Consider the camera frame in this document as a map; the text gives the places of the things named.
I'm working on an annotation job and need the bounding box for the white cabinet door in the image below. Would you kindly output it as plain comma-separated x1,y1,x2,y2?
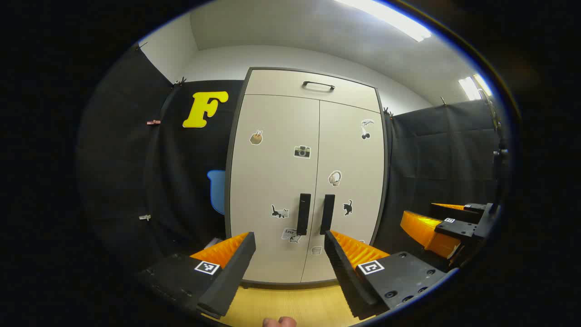
229,94,320,284
300,100,386,283

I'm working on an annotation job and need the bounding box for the black door handle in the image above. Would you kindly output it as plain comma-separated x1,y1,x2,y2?
296,193,312,236
320,194,335,235

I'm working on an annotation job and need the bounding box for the white cabinet top flap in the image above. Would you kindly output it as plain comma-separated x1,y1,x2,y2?
244,69,381,113

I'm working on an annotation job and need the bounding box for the black stand pole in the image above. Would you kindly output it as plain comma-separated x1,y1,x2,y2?
479,89,511,214

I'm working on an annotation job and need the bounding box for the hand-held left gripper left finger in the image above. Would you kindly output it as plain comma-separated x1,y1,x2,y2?
138,232,256,319

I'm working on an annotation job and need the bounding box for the small ceiling light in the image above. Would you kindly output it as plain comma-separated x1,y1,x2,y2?
458,74,493,101

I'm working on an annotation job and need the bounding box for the white double-door shoe cabinet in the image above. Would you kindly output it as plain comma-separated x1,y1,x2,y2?
225,67,392,287

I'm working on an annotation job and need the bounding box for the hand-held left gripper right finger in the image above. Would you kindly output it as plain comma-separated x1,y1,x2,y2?
324,230,450,320

